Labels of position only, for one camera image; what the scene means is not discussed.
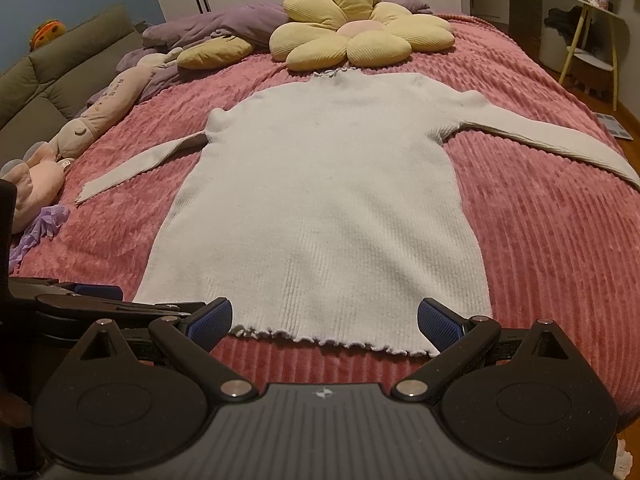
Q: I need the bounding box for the white ribbed knit sweater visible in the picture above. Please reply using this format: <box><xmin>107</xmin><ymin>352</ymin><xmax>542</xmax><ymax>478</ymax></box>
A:
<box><xmin>78</xmin><ymin>70</ymin><xmax>639</xmax><ymax>356</ymax></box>

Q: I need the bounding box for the purple ruffled fabric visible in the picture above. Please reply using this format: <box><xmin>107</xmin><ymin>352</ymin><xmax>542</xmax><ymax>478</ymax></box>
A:
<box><xmin>9</xmin><ymin>204</ymin><xmax>70</xmax><ymax>273</ymax></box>

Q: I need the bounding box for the pink bunny plush toy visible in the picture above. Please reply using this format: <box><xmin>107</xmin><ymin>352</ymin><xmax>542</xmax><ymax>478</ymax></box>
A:
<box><xmin>1</xmin><ymin>142</ymin><xmax>73</xmax><ymax>234</ymax></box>

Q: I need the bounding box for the pink ribbed bed blanket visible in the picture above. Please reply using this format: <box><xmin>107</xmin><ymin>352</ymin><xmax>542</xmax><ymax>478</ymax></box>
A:
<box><xmin>16</xmin><ymin>15</ymin><xmax>639</xmax><ymax>425</ymax></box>

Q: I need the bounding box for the long pink plush toy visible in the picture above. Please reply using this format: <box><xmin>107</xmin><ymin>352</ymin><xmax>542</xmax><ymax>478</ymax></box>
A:
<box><xmin>49</xmin><ymin>47</ymin><xmax>182</xmax><ymax>160</ymax></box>

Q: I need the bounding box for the olive green sofa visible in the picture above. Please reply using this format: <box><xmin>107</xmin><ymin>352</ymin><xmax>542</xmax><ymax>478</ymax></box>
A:
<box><xmin>1</xmin><ymin>6</ymin><xmax>142</xmax><ymax>162</ymax></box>

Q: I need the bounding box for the small yellow leaf pillow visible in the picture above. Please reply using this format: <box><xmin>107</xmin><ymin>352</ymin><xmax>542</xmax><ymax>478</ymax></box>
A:
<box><xmin>177</xmin><ymin>36</ymin><xmax>254</xmax><ymax>70</ymax></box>

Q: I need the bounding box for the orange plush toy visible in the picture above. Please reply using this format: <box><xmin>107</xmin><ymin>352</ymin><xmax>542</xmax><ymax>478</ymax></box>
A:
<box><xmin>29</xmin><ymin>20</ymin><xmax>66</xmax><ymax>52</ymax></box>

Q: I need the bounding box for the purple duvet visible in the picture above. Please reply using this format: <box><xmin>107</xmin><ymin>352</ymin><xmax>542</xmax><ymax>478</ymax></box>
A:
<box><xmin>116</xmin><ymin>0</ymin><xmax>433</xmax><ymax>102</ymax></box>

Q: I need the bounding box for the yellow legged side table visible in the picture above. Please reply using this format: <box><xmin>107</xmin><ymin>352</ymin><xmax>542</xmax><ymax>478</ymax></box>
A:
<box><xmin>559</xmin><ymin>0</ymin><xmax>625</xmax><ymax>112</ymax></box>

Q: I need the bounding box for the yellow flower shaped pillow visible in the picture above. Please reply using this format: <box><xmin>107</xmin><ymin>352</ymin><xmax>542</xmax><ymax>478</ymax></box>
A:
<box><xmin>269</xmin><ymin>0</ymin><xmax>456</xmax><ymax>73</ymax></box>

